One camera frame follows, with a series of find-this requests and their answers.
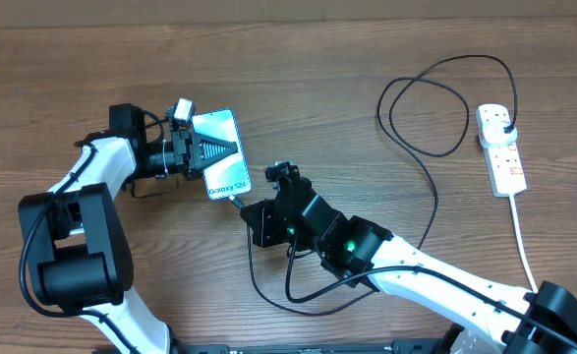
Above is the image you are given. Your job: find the blue Galaxy smartphone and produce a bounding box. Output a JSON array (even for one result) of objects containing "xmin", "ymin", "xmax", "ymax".
[{"xmin": 193, "ymin": 109, "xmax": 252, "ymax": 200}]

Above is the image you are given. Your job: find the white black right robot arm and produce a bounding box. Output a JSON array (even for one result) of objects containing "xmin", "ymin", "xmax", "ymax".
[{"xmin": 240, "ymin": 172, "xmax": 577, "ymax": 353}]

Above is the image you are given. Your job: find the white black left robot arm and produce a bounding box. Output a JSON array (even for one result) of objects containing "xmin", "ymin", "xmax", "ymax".
[{"xmin": 18, "ymin": 99, "xmax": 242, "ymax": 353}]

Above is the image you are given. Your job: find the white charger plug adapter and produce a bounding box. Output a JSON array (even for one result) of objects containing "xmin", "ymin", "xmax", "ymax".
[{"xmin": 479, "ymin": 120, "xmax": 518, "ymax": 148}]

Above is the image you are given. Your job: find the white power strip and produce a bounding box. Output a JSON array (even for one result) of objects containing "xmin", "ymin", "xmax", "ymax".
[{"xmin": 475, "ymin": 103, "xmax": 527, "ymax": 198}]

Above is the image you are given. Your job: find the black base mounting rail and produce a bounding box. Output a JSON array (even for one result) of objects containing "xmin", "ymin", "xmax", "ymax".
[{"xmin": 171, "ymin": 338, "xmax": 440, "ymax": 354}]

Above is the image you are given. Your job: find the white power strip cord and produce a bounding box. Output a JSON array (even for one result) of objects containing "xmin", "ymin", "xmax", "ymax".
[{"xmin": 507, "ymin": 194, "xmax": 539, "ymax": 295}]

